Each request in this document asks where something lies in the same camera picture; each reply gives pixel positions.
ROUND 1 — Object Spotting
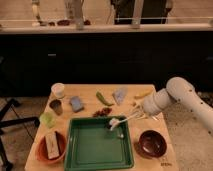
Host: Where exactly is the black office chair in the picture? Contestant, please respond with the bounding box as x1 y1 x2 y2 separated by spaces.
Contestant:
0 56 40 171

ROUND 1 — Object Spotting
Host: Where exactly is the orange bowl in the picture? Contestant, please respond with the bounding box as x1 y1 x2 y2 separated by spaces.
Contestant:
35 131 66 165

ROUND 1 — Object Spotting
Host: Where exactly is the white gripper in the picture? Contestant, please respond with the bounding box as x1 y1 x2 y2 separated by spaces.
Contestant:
133 89 172 119

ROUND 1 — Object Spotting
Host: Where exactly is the green chili pepper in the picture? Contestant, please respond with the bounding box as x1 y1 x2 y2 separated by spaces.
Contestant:
96 92 114 106

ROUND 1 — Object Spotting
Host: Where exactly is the purple bowl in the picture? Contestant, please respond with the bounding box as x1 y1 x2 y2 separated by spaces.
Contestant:
139 130 167 158

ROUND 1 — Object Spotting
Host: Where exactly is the light blue cloth wedge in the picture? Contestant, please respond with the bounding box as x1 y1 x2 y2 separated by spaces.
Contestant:
112 87 127 105

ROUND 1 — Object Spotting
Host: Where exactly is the wooden table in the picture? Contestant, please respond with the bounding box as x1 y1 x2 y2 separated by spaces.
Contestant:
25 84 179 171

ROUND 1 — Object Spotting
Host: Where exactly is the wooden block in bowl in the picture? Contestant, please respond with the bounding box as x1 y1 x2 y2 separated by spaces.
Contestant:
45 132 59 159

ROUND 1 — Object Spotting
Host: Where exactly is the yellow banana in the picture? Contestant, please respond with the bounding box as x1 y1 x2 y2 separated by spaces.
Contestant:
134 90 152 99

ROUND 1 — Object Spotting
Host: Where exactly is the light green cup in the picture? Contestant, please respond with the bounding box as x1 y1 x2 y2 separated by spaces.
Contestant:
39 112 55 128

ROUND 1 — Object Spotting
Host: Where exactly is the white cup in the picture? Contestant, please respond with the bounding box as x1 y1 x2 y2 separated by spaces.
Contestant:
51 83 65 98

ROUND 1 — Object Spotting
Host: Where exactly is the brown cup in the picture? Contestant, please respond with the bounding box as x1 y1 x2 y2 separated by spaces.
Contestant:
49 99 63 115

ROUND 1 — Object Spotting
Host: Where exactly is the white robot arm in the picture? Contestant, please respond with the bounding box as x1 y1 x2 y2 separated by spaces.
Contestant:
135 77 213 136

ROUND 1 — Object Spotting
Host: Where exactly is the green plastic tray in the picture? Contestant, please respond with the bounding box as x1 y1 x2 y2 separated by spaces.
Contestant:
64 117 134 171

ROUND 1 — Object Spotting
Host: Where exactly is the dark red grape bunch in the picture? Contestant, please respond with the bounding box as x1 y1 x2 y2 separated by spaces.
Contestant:
93 107 112 117

